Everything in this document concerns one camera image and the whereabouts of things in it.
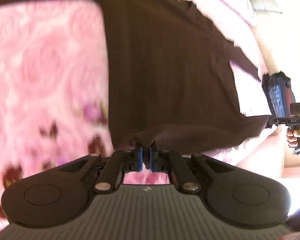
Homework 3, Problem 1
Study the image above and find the person's right hand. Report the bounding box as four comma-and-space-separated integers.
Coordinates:
287, 126, 300, 148

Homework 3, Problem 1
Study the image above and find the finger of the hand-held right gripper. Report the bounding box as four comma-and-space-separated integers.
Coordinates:
267, 116, 281, 128

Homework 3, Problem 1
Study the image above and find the dark brown garment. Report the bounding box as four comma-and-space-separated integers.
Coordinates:
0, 0, 274, 169

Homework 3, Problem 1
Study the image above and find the pink floral blanket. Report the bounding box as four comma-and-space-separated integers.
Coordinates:
0, 0, 290, 228

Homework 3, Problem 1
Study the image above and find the pale striped quilt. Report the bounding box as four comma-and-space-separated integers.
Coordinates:
162, 0, 258, 28

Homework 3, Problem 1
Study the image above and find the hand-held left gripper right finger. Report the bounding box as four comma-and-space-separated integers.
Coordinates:
149, 141, 237, 194

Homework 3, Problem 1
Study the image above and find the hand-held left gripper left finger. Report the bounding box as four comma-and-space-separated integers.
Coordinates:
59, 143, 143, 194

